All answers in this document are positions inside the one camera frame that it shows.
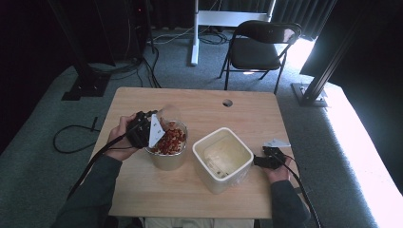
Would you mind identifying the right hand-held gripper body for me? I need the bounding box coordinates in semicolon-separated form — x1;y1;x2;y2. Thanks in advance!
261;138;292;170

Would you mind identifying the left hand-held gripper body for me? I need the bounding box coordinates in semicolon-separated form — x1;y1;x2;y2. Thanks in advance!
125;110;166;150

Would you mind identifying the clear plastic cup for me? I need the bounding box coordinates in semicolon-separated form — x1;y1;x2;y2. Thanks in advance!
156;104;182;129

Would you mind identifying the pile of red food pieces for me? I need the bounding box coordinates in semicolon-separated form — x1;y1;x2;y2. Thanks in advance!
152;121;187;156

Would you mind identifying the round beige tub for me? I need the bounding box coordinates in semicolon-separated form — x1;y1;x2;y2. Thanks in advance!
144;120;189;172

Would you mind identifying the white square container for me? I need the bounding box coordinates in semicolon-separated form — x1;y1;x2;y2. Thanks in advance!
191;126;256;195

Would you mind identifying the person's right hand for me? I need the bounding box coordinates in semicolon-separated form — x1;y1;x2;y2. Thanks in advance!
261;156;293;185

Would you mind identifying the person's left hand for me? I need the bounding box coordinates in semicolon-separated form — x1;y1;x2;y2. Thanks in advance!
105;113;141;162

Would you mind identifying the black metal stand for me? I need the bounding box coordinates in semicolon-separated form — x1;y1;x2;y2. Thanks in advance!
290;0;359;108
47;0;112;102

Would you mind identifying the black folding chair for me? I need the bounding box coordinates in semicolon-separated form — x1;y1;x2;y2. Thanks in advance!
218;19;303;96

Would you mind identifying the bundle of black floor cables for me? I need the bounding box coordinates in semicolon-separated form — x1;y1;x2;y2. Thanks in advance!
88;44;163;89

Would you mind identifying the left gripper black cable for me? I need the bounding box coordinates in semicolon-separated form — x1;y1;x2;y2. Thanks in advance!
66;125;142;200

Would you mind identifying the black looped floor cable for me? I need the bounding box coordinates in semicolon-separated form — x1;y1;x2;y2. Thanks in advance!
52;116;102;155

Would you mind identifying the white desk frame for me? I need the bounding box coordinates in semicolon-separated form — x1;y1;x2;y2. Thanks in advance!
189;0;278;67

